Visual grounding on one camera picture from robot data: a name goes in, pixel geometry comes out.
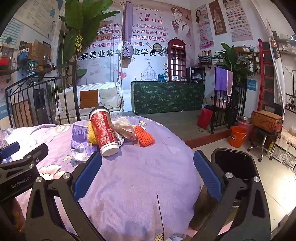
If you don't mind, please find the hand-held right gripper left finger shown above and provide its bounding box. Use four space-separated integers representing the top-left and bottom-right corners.
25 151 105 241

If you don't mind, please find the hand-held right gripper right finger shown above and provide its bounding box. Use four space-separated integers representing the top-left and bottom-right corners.
193 150 271 241

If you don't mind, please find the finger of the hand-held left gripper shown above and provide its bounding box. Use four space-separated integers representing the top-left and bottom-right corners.
0 142 20 160
0 143 49 172

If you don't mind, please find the black trash bin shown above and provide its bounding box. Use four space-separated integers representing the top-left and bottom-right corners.
188 148 266 234

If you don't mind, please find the yellow foam net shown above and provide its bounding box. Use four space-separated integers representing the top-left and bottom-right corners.
87 121 99 144

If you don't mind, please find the purple plastic wrapper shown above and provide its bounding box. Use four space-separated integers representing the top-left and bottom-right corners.
70 123 102 163

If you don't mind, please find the white paper bag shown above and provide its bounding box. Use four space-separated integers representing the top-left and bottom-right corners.
112 116 138 142

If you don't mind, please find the orange foam net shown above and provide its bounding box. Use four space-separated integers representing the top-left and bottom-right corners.
134 126 155 147

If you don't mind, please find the orange bucket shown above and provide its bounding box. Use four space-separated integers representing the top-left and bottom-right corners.
229 126 248 148

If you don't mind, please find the purple floral blanket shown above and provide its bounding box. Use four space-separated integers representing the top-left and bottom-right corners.
6 115 201 241

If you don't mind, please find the red bag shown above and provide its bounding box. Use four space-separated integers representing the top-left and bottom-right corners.
197 108 213 130

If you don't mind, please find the black metal rack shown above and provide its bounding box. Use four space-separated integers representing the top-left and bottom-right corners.
209 66 248 134

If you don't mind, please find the pink basin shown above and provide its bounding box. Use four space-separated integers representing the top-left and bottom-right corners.
237 122 252 139

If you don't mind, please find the black swivel stool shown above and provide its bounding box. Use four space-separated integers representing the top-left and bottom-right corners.
247 127 278 162

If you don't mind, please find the black iron headboard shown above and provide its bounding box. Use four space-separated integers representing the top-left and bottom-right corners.
5 61 81 129

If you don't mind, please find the pink tub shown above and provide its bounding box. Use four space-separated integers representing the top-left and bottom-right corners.
215 98 228 109

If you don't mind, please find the brown cushion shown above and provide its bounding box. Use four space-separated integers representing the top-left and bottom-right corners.
79 90 99 109

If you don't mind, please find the brown patterned suitcase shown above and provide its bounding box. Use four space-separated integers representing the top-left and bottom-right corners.
250 110 283 133

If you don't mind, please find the white cushion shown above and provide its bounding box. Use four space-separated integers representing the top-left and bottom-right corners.
98 88 122 110

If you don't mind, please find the blue tin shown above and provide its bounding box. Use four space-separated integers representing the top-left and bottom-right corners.
26 59 39 76

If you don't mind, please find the lace-covered bench with baskets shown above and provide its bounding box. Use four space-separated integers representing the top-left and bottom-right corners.
270 128 296 172

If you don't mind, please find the green patterned counter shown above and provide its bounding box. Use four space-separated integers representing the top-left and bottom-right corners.
131 81 205 114

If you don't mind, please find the pink towel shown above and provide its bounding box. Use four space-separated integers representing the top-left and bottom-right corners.
227 70 234 96

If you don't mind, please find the purple towel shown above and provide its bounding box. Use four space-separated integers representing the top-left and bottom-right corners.
215 67 228 92

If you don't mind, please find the black display box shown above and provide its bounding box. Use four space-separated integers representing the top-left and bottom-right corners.
186 67 206 82

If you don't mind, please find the cardboard box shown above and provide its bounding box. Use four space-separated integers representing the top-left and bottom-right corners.
25 39 52 64

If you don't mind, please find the green potted plant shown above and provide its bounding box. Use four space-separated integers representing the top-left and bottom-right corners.
214 42 252 84

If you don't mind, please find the red ladder shelf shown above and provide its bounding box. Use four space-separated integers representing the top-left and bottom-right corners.
257 38 278 112

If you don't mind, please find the red telephone booth cabinet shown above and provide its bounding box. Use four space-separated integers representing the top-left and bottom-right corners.
168 38 187 81

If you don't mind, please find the tall banana plant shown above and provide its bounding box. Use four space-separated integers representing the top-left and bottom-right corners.
58 0 121 77

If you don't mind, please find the pink portrait poster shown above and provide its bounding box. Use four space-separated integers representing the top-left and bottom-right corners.
195 4 214 49

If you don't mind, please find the eyebrow chart poster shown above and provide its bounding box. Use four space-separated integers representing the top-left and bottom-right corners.
222 0 247 42

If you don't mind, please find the brown building poster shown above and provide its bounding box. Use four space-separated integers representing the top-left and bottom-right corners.
208 0 227 36

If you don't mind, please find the purple folded umbrella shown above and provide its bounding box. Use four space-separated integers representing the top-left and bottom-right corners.
122 1 134 67

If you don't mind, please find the large wall poster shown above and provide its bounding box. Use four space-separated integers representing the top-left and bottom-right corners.
76 0 195 109

